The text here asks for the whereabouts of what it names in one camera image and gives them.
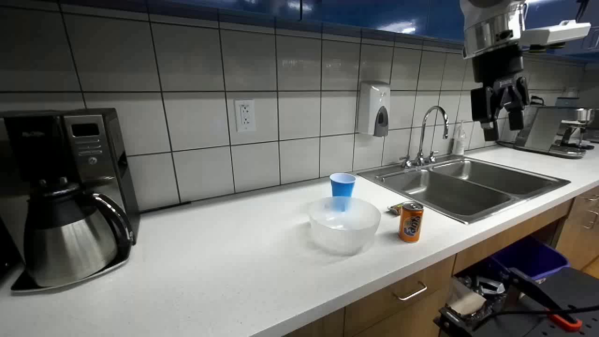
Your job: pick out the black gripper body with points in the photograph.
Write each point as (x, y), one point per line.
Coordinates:
(496, 67)

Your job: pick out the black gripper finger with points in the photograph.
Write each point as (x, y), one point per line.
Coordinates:
(517, 106)
(487, 115)

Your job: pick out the white plastic bowl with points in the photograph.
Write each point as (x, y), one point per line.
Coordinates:
(343, 228)

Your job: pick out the small clear bottle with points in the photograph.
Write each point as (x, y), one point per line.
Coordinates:
(459, 144)

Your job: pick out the silver espresso machine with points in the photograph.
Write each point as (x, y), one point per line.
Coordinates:
(549, 132)

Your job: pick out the chrome sink faucet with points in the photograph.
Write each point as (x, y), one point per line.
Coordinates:
(431, 129)

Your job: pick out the stainless steel double sink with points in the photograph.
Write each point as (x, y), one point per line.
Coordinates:
(461, 190)

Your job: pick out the orange soda can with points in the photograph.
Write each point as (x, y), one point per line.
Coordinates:
(410, 224)

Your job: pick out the blue plastic bin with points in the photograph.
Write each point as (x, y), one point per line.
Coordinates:
(530, 258)

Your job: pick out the blue plastic cup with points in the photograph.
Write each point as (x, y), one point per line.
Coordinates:
(343, 187)

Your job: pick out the black equipment cart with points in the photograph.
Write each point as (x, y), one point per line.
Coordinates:
(562, 301)

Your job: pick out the wooden base cabinet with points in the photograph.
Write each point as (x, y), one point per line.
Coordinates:
(394, 306)

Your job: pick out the black drip coffee maker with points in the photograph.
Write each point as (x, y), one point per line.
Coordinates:
(81, 147)

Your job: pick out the stainless steel coffee carafe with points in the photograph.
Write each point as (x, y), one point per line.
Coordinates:
(66, 241)

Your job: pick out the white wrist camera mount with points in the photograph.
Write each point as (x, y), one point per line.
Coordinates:
(555, 33)

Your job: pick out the white wall soap dispenser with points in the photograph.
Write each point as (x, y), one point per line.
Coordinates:
(373, 112)

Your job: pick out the white wall power outlet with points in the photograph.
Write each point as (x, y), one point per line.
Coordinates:
(246, 117)

